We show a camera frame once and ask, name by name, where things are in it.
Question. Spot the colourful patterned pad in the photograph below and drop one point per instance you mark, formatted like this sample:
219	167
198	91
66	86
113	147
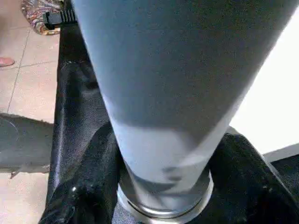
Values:
44	14

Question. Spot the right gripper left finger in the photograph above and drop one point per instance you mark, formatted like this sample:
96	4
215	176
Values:
88	191

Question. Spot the black mat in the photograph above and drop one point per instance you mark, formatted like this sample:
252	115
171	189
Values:
79	102

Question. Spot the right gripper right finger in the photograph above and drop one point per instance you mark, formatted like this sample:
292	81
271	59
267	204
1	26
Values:
252	191

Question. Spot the white plastic table leg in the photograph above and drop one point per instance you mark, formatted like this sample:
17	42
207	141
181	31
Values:
177	70

